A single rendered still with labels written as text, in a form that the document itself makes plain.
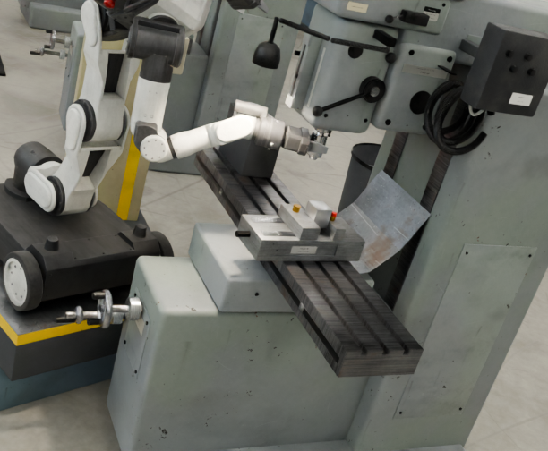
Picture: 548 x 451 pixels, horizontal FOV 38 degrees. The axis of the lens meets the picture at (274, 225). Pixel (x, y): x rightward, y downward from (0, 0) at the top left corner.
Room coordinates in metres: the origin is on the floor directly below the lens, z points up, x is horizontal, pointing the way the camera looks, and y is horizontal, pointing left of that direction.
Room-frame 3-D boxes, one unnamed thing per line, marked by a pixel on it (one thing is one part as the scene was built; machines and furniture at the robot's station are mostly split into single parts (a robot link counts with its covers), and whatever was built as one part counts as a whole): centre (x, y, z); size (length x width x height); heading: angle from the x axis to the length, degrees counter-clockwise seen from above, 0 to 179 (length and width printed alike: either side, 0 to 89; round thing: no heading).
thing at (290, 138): (2.25, 0.04, 1.23); 0.13 x 0.12 x 0.10; 8
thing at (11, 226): (2.60, 0.76, 0.59); 0.64 x 0.52 x 0.33; 49
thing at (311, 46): (2.20, 0.04, 1.45); 0.04 x 0.04 x 0.21; 29
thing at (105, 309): (2.01, 0.38, 0.65); 0.16 x 0.12 x 0.12; 119
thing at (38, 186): (2.62, 0.78, 0.68); 0.21 x 0.20 x 0.13; 49
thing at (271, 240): (2.14, -0.09, 1.00); 0.35 x 0.15 x 0.11; 122
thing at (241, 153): (2.68, 0.16, 1.05); 0.22 x 0.12 x 0.20; 32
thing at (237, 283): (2.26, -0.05, 0.81); 0.50 x 0.35 x 0.12; 119
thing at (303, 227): (2.12, -0.07, 1.04); 0.15 x 0.06 x 0.04; 32
